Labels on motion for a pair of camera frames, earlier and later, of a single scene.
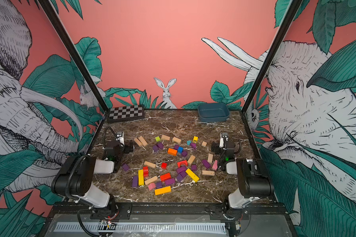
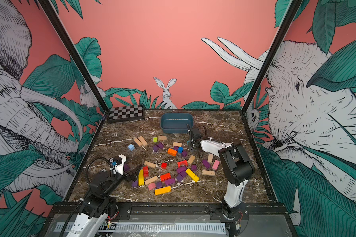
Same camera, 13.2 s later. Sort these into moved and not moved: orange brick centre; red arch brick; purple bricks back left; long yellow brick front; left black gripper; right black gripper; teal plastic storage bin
Moved: right black gripper; left black gripper; teal plastic storage bin
Not moved: red arch brick; orange brick centre; purple bricks back left; long yellow brick front
